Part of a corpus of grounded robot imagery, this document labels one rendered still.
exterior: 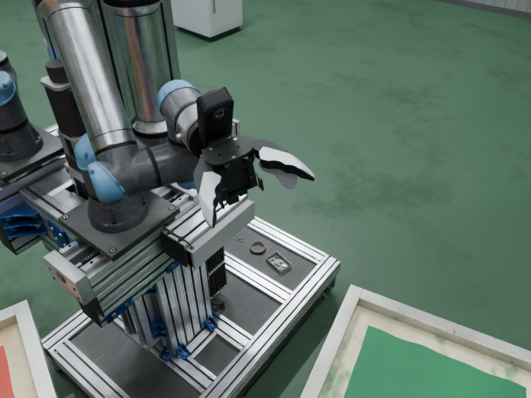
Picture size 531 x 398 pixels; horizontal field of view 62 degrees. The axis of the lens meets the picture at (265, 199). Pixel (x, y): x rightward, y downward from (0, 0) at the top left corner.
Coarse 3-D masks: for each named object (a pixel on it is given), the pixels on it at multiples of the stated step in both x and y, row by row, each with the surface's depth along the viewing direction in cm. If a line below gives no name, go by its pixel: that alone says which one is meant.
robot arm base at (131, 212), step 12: (96, 204) 108; (108, 204) 107; (120, 204) 108; (132, 204) 110; (144, 204) 116; (96, 216) 109; (108, 216) 109; (120, 216) 109; (132, 216) 111; (144, 216) 114; (96, 228) 111; (108, 228) 110; (120, 228) 110
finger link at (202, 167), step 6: (198, 162) 63; (204, 162) 62; (198, 168) 62; (204, 168) 61; (210, 168) 61; (216, 168) 62; (198, 174) 61; (198, 180) 60; (198, 186) 59; (198, 192) 58
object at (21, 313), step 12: (24, 300) 128; (0, 312) 125; (12, 312) 125; (24, 312) 125; (0, 324) 123; (12, 324) 125; (24, 324) 122; (24, 336) 119; (36, 336) 119; (24, 348) 116; (36, 348) 116; (36, 360) 114; (36, 372) 111; (48, 372) 111; (36, 384) 109; (48, 384) 109; (48, 396) 107
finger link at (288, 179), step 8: (264, 152) 62; (272, 152) 62; (280, 152) 62; (264, 160) 61; (272, 160) 61; (280, 160) 61; (288, 160) 60; (296, 160) 60; (264, 168) 64; (272, 168) 62; (280, 168) 62; (288, 168) 60; (296, 168) 59; (304, 168) 59; (280, 176) 64; (288, 176) 63; (296, 176) 62; (304, 176) 59; (312, 176) 59; (288, 184) 64
